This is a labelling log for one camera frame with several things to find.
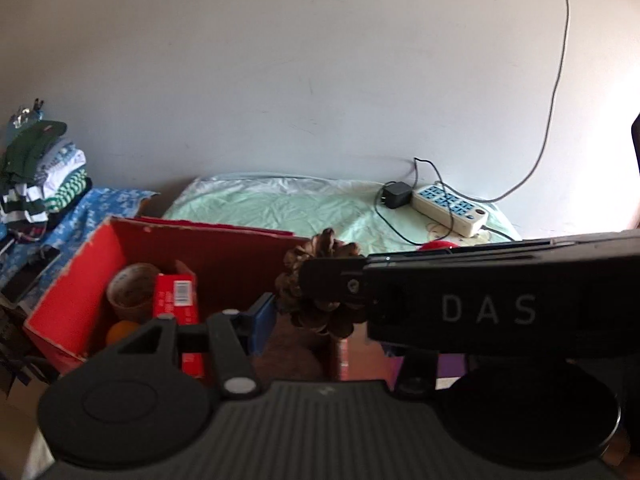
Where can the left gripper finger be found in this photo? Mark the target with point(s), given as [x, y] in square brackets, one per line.
[149, 368]

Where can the brown pine cone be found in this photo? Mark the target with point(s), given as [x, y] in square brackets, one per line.
[336, 319]

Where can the red plush toy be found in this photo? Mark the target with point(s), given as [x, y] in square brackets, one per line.
[433, 245]

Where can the purple tissue pack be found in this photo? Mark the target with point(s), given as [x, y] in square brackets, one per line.
[449, 365]

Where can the red cardboard box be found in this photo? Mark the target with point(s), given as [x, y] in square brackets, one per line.
[233, 266]

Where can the small red carton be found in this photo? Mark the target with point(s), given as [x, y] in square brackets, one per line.
[175, 293]

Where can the orange fruit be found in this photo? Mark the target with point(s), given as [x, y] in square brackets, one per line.
[120, 331]

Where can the light green bed sheet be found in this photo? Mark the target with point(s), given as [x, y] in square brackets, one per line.
[305, 206]

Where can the white blue power strip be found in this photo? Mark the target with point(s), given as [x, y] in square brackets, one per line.
[451, 211]

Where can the blue floral towel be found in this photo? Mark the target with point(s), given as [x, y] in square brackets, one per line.
[97, 205]

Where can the black power adapter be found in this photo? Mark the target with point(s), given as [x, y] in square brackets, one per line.
[396, 194]

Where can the black smartphone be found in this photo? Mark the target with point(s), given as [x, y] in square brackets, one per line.
[24, 280]

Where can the pile of folded clothes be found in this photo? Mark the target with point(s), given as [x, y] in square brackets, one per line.
[43, 174]

